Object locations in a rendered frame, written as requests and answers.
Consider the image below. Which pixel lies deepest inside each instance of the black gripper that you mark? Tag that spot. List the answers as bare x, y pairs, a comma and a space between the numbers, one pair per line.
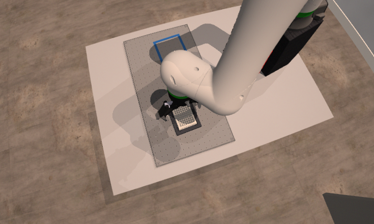
168, 107

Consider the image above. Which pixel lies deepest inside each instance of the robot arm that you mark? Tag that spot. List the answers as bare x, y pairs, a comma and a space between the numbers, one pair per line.
258, 28

